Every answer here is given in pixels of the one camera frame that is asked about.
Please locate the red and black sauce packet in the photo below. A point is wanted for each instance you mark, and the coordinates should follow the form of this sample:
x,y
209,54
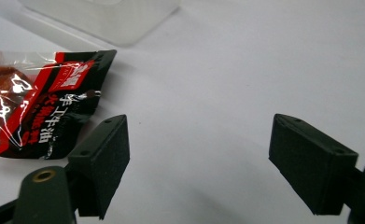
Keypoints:
x,y
46,105

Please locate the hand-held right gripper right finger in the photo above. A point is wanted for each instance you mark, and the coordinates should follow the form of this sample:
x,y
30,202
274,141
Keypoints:
x,y
311,168

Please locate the translucent white plastic container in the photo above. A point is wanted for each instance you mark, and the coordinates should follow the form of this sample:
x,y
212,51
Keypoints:
x,y
105,18

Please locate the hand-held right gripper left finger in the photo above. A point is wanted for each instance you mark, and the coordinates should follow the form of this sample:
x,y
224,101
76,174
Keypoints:
x,y
101,161

